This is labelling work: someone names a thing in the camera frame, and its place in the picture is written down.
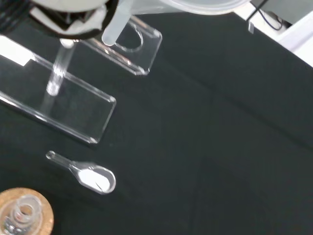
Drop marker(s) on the clear acrylic funnel stand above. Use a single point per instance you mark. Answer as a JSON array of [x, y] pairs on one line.
[[80, 110]]

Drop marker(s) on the pale board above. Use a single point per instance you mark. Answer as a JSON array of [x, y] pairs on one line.
[[302, 41]]

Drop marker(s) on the glass weighing funnel with powder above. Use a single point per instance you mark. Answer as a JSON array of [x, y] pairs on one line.
[[95, 180]]

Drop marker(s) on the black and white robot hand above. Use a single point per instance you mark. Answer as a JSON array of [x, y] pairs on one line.
[[80, 7]]

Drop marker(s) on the glass round-bottom flask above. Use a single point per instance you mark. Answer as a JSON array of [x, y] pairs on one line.
[[24, 213]]

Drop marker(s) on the black bench cloth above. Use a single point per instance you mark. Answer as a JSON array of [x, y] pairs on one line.
[[195, 122]]

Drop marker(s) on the small cloth edge clip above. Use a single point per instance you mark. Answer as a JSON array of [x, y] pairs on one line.
[[251, 27]]

